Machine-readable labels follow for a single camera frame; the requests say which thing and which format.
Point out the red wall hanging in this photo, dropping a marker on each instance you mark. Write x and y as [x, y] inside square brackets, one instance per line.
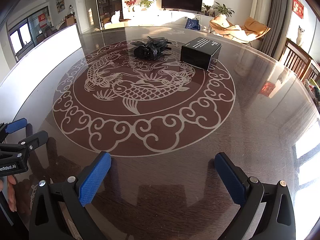
[298, 8]

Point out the black printed box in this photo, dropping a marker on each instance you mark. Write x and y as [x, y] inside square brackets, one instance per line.
[200, 52]

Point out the wooden dining chair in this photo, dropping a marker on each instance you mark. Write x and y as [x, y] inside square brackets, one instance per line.
[296, 59]

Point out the green plant on console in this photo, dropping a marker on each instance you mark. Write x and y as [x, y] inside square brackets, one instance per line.
[147, 4]

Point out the black television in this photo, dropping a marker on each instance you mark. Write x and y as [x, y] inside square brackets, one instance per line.
[191, 5]

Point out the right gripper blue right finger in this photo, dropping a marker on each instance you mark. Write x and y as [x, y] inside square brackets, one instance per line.
[233, 177]

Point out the orange lounge chair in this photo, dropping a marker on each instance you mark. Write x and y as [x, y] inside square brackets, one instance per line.
[250, 31]

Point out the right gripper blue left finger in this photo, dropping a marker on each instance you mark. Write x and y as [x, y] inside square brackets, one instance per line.
[92, 176]

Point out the white cat figurine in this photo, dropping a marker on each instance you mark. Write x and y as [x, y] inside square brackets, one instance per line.
[300, 36]

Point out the white storage bin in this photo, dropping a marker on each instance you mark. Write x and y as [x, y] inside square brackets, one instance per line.
[34, 67]

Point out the grey curtain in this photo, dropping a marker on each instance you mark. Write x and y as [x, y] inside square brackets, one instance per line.
[275, 23]

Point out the white standing air conditioner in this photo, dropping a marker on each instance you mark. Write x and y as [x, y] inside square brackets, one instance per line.
[260, 10]

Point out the red flower vase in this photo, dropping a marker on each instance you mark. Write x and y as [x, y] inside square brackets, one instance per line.
[130, 4]

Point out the person's left hand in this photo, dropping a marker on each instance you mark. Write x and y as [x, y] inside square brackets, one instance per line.
[8, 184]

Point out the white cat by cabinet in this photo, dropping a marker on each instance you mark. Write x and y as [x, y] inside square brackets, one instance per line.
[116, 17]

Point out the green potted plant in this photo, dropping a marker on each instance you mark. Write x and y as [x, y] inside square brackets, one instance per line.
[223, 9]

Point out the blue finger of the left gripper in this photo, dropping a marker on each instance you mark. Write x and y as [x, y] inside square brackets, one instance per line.
[16, 125]
[35, 141]

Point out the blue shopping bag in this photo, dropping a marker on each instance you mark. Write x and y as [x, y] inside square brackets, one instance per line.
[192, 24]

